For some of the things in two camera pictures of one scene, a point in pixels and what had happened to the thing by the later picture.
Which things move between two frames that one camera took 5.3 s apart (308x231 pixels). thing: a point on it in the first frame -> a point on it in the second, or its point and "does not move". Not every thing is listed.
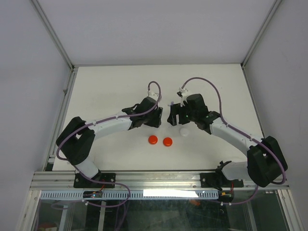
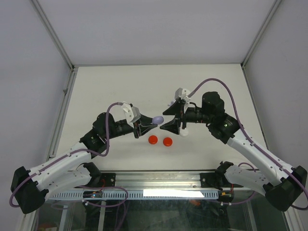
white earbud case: (184, 132) does not move
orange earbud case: (167, 141) does not move
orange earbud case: (152, 139) does not move
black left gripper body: (153, 120) -> (136, 126)
